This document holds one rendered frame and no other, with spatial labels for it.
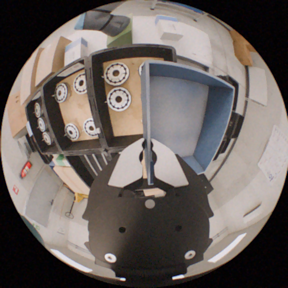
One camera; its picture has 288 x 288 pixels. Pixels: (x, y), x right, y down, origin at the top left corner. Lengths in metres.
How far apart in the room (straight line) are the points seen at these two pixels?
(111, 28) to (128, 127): 0.51
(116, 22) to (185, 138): 0.54
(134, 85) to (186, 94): 0.26
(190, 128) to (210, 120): 0.05
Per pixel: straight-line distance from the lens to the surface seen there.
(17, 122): 2.99
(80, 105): 0.48
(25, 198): 3.30
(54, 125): 0.55
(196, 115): 0.21
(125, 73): 0.38
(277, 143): 2.92
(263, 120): 2.96
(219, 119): 0.19
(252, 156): 3.08
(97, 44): 0.69
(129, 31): 0.48
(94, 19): 0.48
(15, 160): 3.11
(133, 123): 0.42
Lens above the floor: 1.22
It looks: 57 degrees down
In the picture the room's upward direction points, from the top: 170 degrees clockwise
